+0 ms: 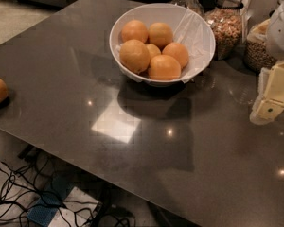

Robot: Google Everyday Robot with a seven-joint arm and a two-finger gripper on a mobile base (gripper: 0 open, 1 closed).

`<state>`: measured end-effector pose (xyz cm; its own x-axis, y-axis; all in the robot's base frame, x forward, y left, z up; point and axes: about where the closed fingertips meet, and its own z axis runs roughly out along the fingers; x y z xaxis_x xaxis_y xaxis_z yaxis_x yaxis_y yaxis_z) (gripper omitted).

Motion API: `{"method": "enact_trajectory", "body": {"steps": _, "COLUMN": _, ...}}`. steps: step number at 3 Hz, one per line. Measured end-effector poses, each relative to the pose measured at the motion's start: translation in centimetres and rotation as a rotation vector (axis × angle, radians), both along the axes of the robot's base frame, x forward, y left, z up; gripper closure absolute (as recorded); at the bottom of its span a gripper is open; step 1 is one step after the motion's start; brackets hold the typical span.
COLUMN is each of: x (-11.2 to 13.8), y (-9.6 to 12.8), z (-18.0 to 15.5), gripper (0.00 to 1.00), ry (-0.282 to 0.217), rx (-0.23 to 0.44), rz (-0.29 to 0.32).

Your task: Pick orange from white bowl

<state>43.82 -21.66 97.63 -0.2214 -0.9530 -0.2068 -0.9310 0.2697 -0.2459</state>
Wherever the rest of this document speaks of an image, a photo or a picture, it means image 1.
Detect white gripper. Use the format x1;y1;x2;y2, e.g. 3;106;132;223
249;61;284;125

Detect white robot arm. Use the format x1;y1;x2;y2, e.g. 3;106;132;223
250;1;284;125

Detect white bowl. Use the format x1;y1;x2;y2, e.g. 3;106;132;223
108;2;217;88

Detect white paper bowl liner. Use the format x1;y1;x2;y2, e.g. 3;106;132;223
115;8;212;84

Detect glass jar of cereal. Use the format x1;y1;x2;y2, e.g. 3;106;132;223
243;19;276;73

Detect glass jar of nuts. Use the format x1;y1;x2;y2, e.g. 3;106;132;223
205;0;244;60

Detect small orange in centre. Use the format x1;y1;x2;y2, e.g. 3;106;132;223
146;44;161;59

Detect blue box on floor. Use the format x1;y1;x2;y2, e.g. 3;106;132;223
27;177;73;227

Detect black cables on floor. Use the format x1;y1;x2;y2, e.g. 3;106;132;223
0;154;136;227

